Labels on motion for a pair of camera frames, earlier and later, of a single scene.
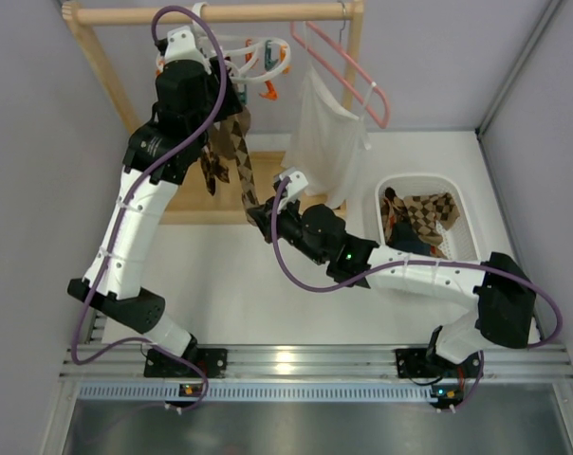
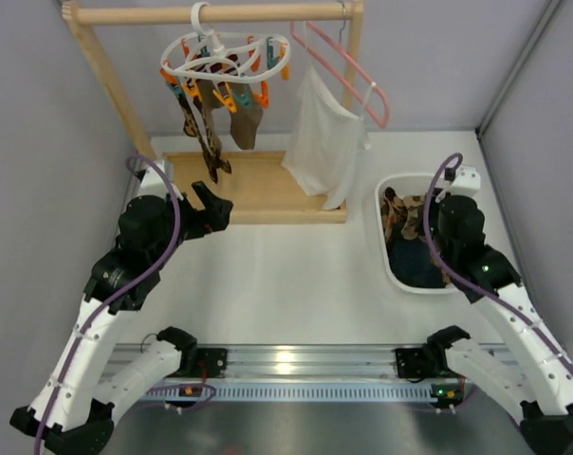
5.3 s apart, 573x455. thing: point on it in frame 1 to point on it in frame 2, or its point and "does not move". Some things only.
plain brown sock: x=221 y=142 to x=246 y=120
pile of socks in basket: x=416 y=223 does not move
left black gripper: x=227 y=101 to x=203 y=214
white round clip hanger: x=249 y=59 does not move
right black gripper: x=266 y=218 to x=440 y=209
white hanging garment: x=329 y=136 does not move
